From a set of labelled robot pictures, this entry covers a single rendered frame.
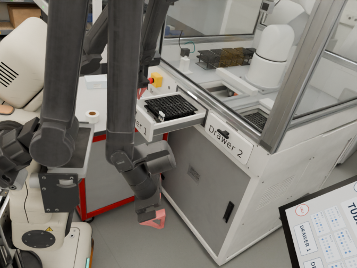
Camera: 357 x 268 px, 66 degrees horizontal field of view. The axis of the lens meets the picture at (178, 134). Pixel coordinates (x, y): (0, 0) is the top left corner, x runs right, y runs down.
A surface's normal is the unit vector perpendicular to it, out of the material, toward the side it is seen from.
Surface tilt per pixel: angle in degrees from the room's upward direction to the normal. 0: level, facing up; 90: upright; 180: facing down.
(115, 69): 90
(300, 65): 90
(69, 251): 0
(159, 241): 0
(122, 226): 0
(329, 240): 50
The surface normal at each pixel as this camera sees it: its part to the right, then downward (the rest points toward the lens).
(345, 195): -0.65, -0.67
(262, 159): -0.81, 0.22
